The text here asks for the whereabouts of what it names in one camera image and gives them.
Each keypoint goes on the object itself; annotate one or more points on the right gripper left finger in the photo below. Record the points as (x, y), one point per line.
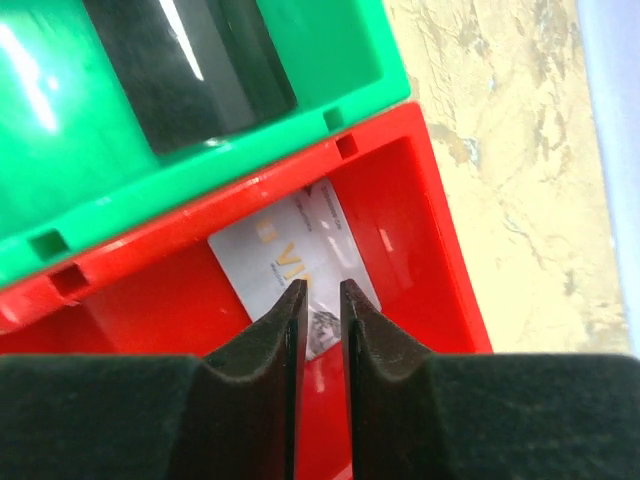
(231, 414)

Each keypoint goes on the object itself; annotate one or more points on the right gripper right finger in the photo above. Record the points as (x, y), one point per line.
(419, 414)

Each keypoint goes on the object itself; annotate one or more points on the black card in bin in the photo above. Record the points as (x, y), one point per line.
(193, 70)

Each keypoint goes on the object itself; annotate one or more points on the red middle plastic bin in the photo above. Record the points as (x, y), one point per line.
(159, 289)

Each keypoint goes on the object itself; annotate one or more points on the green plastic bin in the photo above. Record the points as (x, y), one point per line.
(76, 167)

